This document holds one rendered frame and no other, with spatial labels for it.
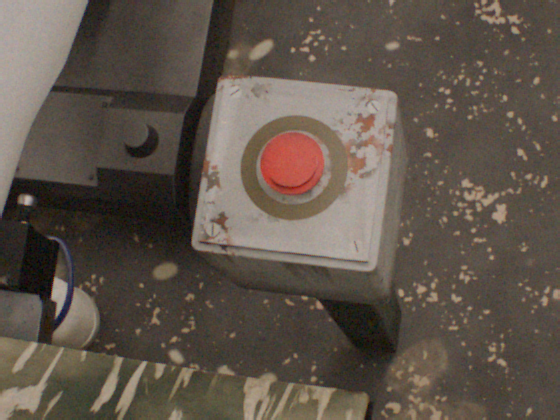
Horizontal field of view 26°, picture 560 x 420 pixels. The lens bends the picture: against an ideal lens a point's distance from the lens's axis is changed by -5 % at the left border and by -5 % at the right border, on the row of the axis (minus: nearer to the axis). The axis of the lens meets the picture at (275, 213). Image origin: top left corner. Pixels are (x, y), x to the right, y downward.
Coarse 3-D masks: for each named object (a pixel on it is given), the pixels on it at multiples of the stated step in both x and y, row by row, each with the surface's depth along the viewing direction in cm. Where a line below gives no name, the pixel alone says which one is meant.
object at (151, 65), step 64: (128, 0) 166; (192, 0) 164; (64, 64) 165; (128, 64) 164; (192, 64) 162; (64, 128) 161; (128, 128) 153; (192, 128) 162; (64, 192) 160; (128, 192) 158
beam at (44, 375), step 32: (0, 352) 88; (32, 352) 89; (64, 352) 89; (0, 384) 85; (32, 384) 85; (64, 384) 85; (96, 384) 86; (128, 384) 86; (160, 384) 86; (192, 384) 86; (224, 384) 86; (256, 384) 87; (288, 384) 87; (0, 416) 81; (32, 416) 82; (64, 416) 82; (96, 416) 82; (128, 416) 82; (160, 416) 82; (192, 416) 83; (224, 416) 83; (256, 416) 83; (288, 416) 83; (320, 416) 83; (352, 416) 83
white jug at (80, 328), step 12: (60, 288) 161; (60, 300) 160; (84, 300) 169; (72, 312) 161; (84, 312) 166; (96, 312) 172; (72, 324) 162; (84, 324) 167; (96, 324) 172; (60, 336) 161; (72, 336) 164; (84, 336) 169; (96, 336) 173; (72, 348) 169; (84, 348) 172
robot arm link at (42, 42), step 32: (0, 0) 28; (32, 0) 29; (64, 0) 30; (0, 32) 29; (32, 32) 30; (64, 32) 31; (0, 64) 29; (32, 64) 30; (0, 96) 30; (32, 96) 31; (0, 128) 31; (0, 160) 32; (0, 192) 33
